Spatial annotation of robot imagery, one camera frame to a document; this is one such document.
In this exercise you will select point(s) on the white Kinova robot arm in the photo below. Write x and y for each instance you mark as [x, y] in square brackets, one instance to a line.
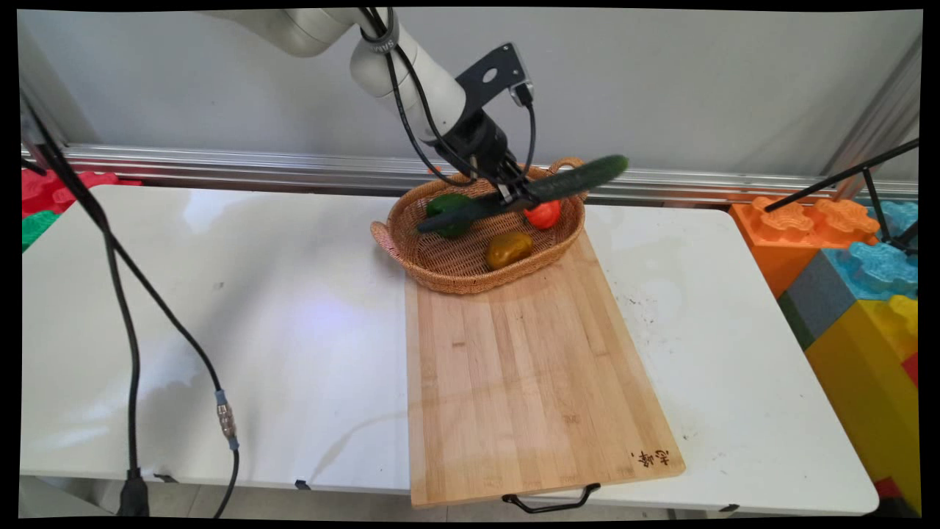
[396, 59]

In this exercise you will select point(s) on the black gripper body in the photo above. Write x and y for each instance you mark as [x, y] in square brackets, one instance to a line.
[481, 147]

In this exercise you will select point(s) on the green foam block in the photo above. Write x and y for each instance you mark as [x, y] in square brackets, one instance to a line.
[37, 226]

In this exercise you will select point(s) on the small red foam block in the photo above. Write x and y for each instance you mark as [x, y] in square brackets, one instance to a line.
[911, 369]

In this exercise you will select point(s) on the aluminium frame rail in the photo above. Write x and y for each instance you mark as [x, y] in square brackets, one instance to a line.
[294, 167]

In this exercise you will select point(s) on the wooden cutting board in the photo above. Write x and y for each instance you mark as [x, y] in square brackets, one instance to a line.
[521, 367]

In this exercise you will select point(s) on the blue foam block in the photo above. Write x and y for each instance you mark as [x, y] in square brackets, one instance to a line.
[877, 264]

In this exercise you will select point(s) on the green bell pepper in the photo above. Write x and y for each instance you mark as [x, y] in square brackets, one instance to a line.
[449, 214]

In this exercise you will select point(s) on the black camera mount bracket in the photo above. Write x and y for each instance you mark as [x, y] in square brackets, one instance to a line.
[490, 73]

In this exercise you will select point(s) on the gray foam block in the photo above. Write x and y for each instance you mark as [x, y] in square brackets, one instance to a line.
[819, 297]

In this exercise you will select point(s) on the orange foam block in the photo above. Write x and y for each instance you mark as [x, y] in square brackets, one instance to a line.
[789, 235]

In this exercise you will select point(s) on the woven wicker basket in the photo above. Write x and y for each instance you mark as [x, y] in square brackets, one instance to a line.
[470, 268]

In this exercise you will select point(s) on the dark green cucumber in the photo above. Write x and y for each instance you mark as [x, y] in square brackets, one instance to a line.
[573, 181]

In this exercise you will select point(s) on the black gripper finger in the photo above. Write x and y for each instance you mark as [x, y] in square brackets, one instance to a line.
[506, 194]
[526, 187]

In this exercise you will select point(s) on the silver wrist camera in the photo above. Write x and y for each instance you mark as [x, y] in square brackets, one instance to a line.
[521, 88]

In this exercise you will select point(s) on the aluminium frame post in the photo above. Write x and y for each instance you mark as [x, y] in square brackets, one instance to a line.
[877, 110]

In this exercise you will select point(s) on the black tripod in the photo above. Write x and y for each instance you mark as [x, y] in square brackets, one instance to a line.
[844, 174]

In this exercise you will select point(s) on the red tomato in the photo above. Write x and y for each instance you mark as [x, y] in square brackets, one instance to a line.
[543, 214]

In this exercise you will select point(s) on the yellow bell pepper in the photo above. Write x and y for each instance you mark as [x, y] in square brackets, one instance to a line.
[509, 250]

